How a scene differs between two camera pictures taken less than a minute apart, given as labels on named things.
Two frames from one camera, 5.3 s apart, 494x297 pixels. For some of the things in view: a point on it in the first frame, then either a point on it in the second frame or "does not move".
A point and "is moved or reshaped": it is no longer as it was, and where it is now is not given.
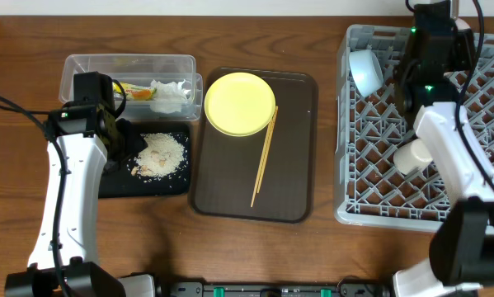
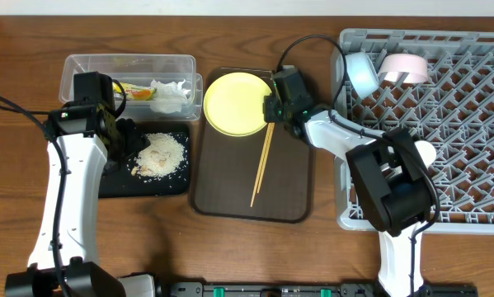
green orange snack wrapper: [134, 91] does not move
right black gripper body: [462, 54] to [275, 112]
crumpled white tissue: [170, 97] does not move
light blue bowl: [365, 70] is moved or reshaped
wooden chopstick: [264, 156] does not move
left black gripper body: [132, 140] does not move
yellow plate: [239, 104] does not move
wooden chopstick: [267, 148] does not move
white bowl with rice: [461, 24] is moved or reshaped
